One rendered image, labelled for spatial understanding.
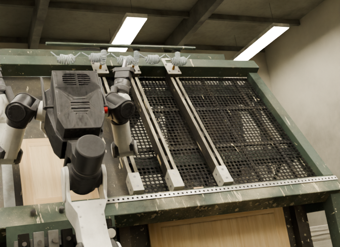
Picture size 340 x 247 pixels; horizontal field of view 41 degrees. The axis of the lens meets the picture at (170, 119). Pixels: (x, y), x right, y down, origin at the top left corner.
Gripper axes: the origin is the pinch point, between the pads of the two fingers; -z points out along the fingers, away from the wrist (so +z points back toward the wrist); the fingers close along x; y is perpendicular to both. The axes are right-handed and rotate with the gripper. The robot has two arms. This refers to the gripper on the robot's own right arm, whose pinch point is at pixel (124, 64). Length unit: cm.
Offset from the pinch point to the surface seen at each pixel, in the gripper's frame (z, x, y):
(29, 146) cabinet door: 46, 51, 6
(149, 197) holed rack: 69, -16, 20
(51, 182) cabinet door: 67, 32, 4
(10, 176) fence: 68, 49, -7
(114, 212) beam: 80, -2, 8
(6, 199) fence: 81, 45, -13
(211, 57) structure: -92, -25, 137
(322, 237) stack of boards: -7, -140, 483
